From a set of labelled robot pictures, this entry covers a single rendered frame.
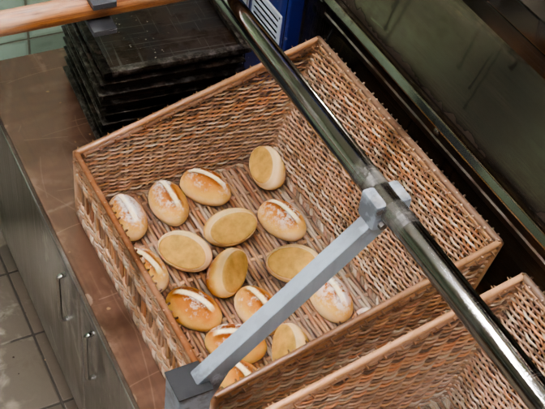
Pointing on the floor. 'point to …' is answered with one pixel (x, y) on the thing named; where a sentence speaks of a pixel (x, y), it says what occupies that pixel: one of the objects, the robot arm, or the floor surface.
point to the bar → (349, 249)
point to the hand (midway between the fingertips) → (95, 3)
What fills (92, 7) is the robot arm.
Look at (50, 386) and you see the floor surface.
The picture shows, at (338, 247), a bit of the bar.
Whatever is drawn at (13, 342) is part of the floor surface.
